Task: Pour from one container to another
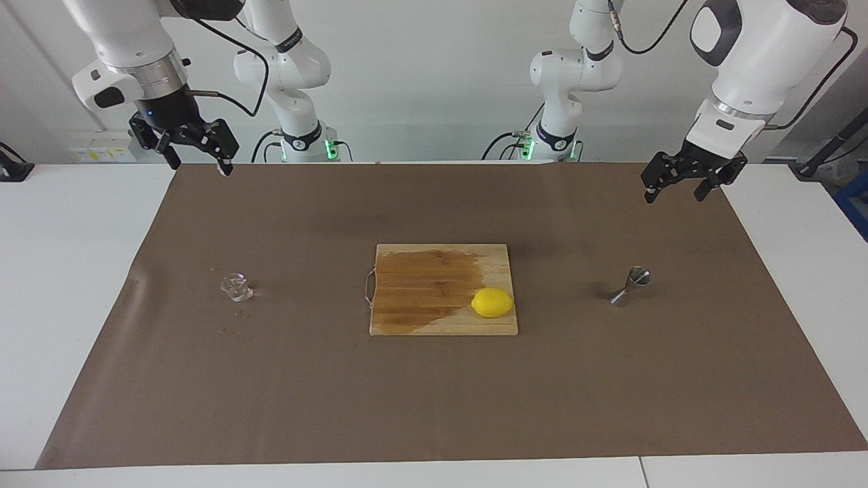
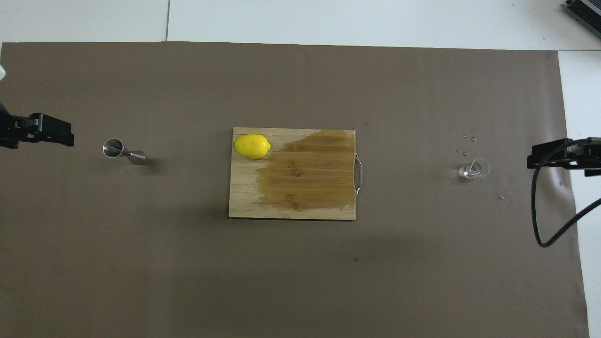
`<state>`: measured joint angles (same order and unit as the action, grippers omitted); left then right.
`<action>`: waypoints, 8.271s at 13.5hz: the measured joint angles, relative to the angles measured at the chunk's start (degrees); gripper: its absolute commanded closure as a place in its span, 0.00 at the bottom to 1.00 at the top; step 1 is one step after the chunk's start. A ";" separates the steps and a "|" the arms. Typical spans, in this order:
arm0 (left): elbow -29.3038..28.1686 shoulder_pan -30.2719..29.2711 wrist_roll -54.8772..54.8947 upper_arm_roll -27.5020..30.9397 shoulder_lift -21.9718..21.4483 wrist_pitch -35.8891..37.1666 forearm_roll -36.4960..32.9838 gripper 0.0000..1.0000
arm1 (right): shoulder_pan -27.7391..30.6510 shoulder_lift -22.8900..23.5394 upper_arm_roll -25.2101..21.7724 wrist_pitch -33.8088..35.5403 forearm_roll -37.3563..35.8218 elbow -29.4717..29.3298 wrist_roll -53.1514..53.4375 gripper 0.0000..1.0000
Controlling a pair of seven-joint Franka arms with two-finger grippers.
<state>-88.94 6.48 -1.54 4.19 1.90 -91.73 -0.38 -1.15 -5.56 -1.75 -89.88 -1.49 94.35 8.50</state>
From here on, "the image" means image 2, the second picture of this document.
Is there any steel double jigger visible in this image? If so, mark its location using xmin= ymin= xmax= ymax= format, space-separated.
xmin=102 ymin=138 xmax=146 ymax=166

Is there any brown paper table mat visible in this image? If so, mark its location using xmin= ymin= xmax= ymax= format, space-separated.
xmin=0 ymin=41 xmax=590 ymax=338

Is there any yellow lemon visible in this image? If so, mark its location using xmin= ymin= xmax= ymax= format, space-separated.
xmin=233 ymin=134 xmax=271 ymax=160

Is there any small clear glass cup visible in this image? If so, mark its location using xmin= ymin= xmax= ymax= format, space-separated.
xmin=458 ymin=158 xmax=491 ymax=181

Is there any grey ribbed metal device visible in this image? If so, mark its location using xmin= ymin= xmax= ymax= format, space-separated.
xmin=563 ymin=0 xmax=601 ymax=39

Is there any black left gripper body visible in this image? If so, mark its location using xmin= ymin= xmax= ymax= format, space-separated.
xmin=0 ymin=101 xmax=30 ymax=150

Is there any wooden cutting board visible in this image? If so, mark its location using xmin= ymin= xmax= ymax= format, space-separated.
xmin=228 ymin=127 xmax=363 ymax=221

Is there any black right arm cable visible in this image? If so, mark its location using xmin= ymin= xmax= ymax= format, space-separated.
xmin=531 ymin=138 xmax=601 ymax=248

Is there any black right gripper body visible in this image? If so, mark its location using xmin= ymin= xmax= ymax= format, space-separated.
xmin=566 ymin=138 xmax=601 ymax=177

